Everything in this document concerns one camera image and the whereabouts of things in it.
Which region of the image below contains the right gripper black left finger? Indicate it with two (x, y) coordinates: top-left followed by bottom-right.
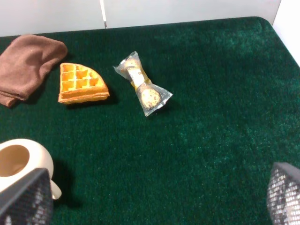
(0, 168), (53, 225)

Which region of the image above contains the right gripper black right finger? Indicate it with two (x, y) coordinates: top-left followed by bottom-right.
(267, 162), (300, 225)

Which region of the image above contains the yellow waffle quarter piece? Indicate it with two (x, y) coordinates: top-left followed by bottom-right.
(58, 63), (110, 105)

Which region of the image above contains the clear wrapped cookie packet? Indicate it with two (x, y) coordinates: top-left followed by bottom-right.
(113, 51), (173, 117)

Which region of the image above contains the cream ceramic teapot without lid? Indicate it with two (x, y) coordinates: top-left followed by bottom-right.
(0, 139), (54, 191)

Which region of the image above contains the green velvet table cloth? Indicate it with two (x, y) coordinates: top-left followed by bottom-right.
(0, 17), (300, 225)

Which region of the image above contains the folded reddish brown cloth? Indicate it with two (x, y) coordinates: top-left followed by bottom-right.
(0, 34), (68, 107)

